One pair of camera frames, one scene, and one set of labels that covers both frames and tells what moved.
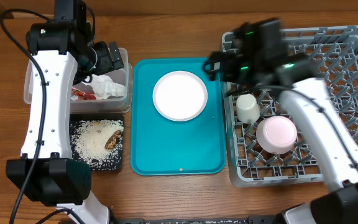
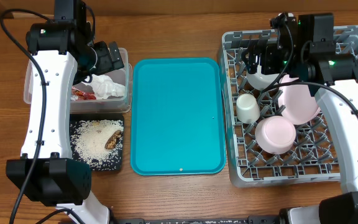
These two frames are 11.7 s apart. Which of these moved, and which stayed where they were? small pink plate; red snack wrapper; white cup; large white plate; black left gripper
Moved: large white plate
Stayed: white cup; black left gripper; red snack wrapper; small pink plate
